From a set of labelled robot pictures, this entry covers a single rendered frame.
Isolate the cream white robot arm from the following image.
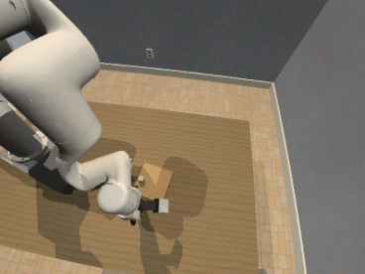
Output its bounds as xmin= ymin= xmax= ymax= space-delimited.
xmin=0 ymin=0 xmax=169 ymax=215

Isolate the tan mat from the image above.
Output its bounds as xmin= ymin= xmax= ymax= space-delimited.
xmin=134 ymin=163 xmax=173 ymax=200

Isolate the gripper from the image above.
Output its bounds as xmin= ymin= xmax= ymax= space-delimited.
xmin=118 ymin=186 xmax=143 ymax=225

